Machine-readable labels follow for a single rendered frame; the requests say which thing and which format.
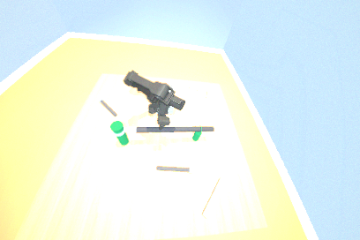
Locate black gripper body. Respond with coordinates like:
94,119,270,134
156,101,170,125

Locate white cylindrical tube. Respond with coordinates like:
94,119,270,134
203,178,225,219

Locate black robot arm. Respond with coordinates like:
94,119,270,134
123,70,185,114

